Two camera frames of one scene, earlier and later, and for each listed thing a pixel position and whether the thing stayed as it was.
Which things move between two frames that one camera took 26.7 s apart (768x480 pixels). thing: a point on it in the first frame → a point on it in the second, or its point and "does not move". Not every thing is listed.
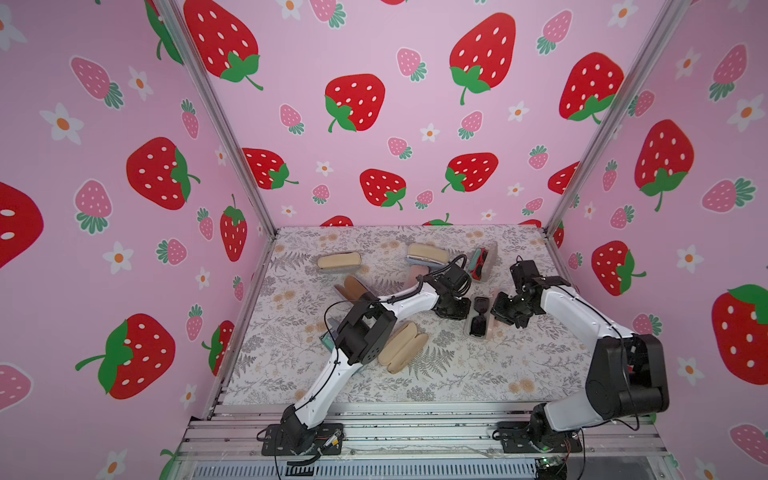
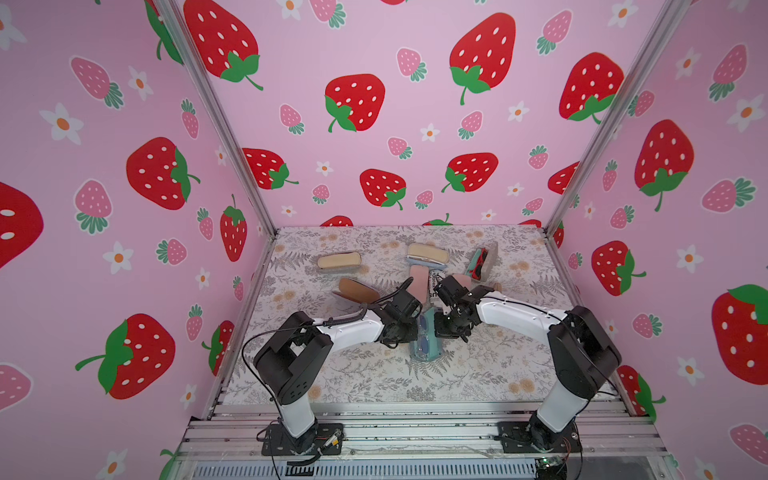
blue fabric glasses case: [427, 254] does not move
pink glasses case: [413, 272] does not move
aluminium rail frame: [413, 442] does not move
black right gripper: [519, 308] → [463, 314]
